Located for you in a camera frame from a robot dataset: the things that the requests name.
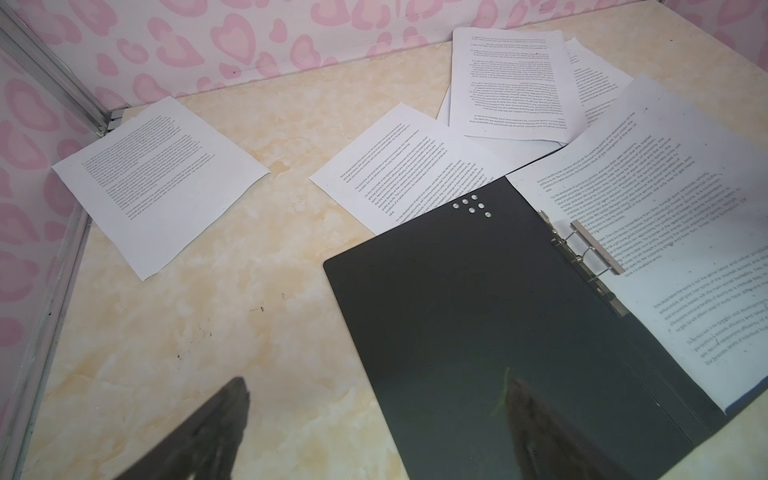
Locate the left corner aluminium post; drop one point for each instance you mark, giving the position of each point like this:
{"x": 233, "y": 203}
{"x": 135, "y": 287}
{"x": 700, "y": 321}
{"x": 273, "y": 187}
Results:
{"x": 54, "y": 75}

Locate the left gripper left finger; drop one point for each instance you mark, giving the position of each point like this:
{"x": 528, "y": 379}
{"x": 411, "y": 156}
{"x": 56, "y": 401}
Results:
{"x": 205, "y": 445}

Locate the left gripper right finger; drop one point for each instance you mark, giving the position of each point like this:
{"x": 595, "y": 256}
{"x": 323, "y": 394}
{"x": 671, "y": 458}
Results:
{"x": 547, "y": 446}

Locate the centre highlighted paper sheet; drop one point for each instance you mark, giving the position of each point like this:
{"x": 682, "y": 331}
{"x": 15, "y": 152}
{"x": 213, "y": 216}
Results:
{"x": 403, "y": 166}

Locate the black and white folder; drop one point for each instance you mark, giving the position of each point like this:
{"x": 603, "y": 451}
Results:
{"x": 447, "y": 310}

